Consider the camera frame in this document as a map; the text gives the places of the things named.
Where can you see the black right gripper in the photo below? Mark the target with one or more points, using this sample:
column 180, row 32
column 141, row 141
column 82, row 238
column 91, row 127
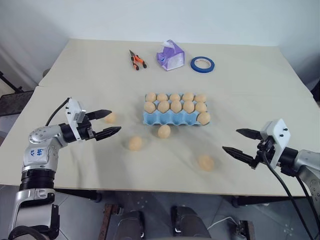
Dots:
column 265, row 151

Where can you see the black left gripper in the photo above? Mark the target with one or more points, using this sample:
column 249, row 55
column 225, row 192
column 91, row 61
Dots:
column 86, row 132

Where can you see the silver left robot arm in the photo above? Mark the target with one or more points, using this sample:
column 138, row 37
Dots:
column 37, row 160

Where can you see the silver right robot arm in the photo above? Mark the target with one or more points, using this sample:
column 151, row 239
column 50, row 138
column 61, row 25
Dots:
column 303, row 162

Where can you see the blue egg carton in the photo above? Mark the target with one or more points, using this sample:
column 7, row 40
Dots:
column 172, row 120

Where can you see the beige egg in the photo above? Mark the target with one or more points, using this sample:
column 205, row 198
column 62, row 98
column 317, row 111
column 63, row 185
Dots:
column 151, row 96
column 110, row 117
column 149, row 107
column 135, row 143
column 162, row 97
column 164, row 106
column 175, row 97
column 200, row 98
column 200, row 107
column 204, row 118
column 164, row 131
column 206, row 163
column 188, row 96
column 176, row 106
column 189, row 106

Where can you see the orange black pliers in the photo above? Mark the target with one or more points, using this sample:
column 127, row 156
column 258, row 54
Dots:
column 137, row 62

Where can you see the rusty brown metal base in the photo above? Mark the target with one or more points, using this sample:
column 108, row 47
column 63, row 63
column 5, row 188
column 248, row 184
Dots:
column 245, row 230
column 108, row 220

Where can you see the blue tape roll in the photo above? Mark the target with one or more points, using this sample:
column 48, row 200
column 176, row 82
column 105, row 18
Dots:
column 197, row 67

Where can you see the black stand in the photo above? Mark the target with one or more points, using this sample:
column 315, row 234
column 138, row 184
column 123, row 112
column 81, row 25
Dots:
column 13, row 102

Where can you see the purple tissue pack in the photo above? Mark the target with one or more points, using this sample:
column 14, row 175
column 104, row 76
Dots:
column 171, row 56

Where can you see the dark rounded shape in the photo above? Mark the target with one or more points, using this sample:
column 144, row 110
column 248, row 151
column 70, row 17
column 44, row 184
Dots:
column 190, row 223
column 131, row 226

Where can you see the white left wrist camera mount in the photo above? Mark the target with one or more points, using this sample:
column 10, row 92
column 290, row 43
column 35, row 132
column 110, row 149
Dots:
column 73, row 107

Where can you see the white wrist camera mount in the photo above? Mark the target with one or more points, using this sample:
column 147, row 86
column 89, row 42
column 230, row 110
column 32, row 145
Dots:
column 73, row 107
column 277, row 135

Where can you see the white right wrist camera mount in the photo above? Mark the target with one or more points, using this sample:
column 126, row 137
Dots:
column 277, row 135

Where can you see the black table frame bar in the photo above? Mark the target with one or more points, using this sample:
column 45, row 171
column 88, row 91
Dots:
column 80, row 194
column 262, row 200

